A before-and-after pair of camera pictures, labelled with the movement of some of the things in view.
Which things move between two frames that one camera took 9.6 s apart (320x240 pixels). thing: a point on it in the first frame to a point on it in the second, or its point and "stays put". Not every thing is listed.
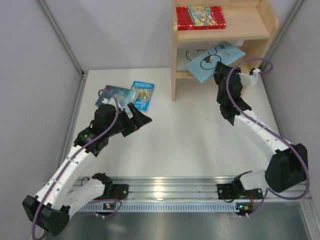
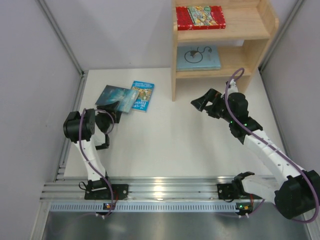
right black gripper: [225, 75] to [211, 105]
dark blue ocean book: [123, 95] stays put
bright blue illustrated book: [145, 90] stays put
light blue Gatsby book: [203, 67] to [199, 57]
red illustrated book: [200, 17] stays put
